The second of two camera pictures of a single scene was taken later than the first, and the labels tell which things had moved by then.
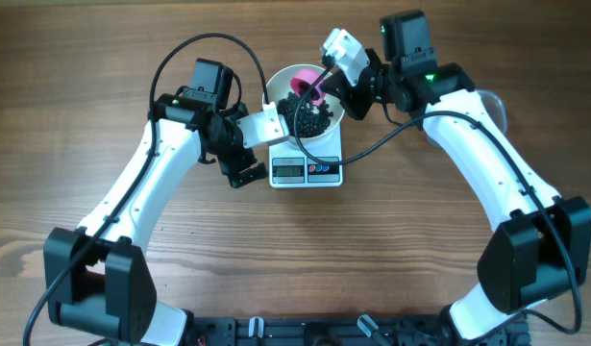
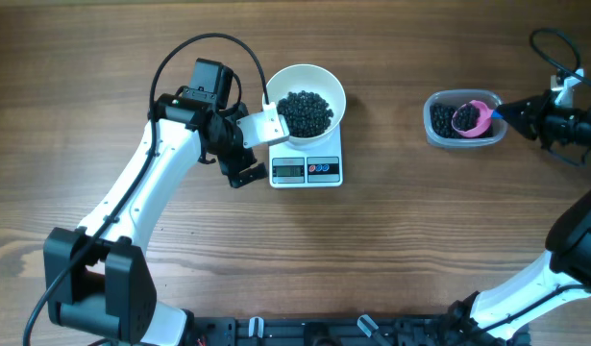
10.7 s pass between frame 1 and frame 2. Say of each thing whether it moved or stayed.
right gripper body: moved
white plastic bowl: stayed
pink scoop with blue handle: moved
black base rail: stayed
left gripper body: stayed
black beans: stayed
